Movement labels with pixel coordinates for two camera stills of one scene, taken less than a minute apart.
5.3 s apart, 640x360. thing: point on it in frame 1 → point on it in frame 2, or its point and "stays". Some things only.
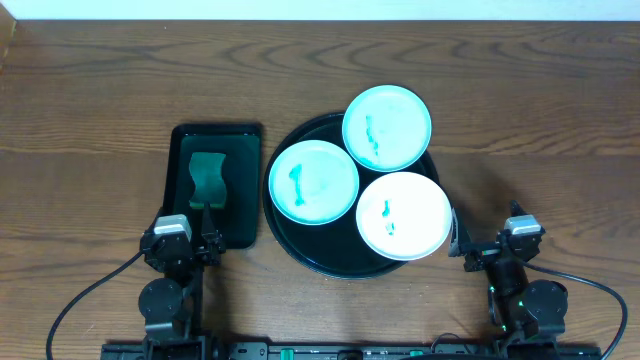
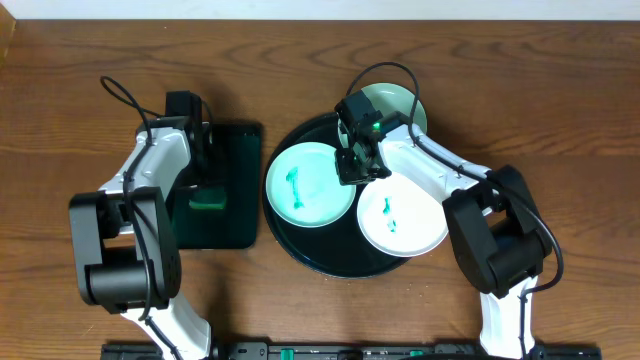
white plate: x=404 y=216 stays
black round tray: x=331 y=250 stays
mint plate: x=313 y=182 stays
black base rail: x=348 y=351 stays
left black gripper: x=187 y=245 → x=201 y=163
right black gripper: x=483 y=252 → x=345 y=174
